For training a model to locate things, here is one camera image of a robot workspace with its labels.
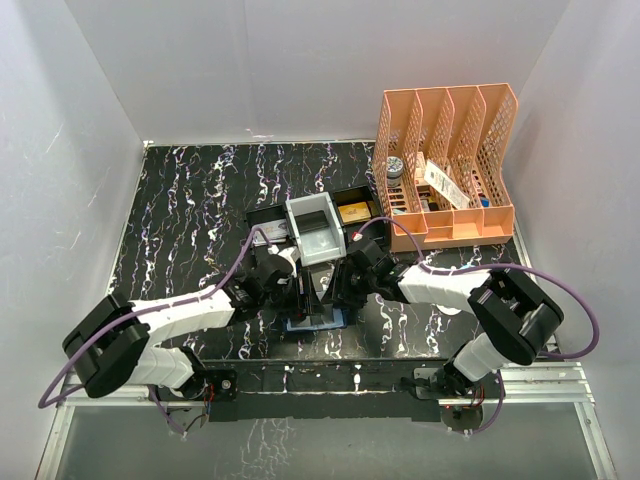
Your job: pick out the gold credit card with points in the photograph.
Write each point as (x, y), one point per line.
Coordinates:
(355, 212)

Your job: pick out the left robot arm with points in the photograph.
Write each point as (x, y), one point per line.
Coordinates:
(120, 342)

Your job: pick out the orange desk file organizer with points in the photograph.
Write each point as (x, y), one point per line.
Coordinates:
(465, 130)

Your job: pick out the round jar with patterned lid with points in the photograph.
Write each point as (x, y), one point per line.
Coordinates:
(394, 171)

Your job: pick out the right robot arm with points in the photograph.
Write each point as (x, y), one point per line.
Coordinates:
(517, 317)

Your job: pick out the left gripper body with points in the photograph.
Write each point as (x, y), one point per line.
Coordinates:
(283, 301)

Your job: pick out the white labelled flat package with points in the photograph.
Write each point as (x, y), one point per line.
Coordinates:
(445, 186)

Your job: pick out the white VIP card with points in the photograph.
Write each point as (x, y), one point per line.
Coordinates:
(276, 231)

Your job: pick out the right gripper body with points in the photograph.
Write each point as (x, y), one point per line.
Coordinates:
(361, 285)

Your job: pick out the white plastic bin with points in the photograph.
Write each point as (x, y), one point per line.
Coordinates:
(317, 246)

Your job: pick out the black tray with gold card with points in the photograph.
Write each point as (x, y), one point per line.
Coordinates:
(379, 231)

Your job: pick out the blue card holder wallet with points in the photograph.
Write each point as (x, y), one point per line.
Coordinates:
(329, 319)

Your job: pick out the black tray with blue card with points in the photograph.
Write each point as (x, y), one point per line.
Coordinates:
(257, 254)

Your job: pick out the black item in white bin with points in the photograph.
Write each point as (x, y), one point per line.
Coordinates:
(312, 221)

